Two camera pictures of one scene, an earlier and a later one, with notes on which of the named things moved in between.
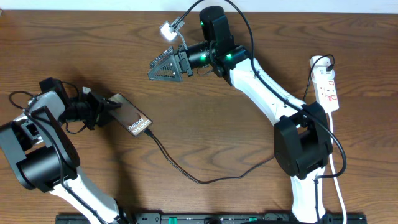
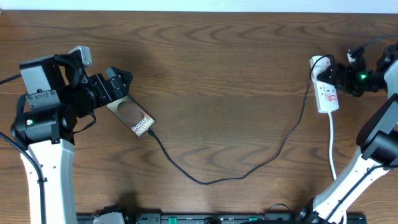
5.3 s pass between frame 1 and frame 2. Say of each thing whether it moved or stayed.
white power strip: stayed
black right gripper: moved
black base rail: stayed
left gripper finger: moved
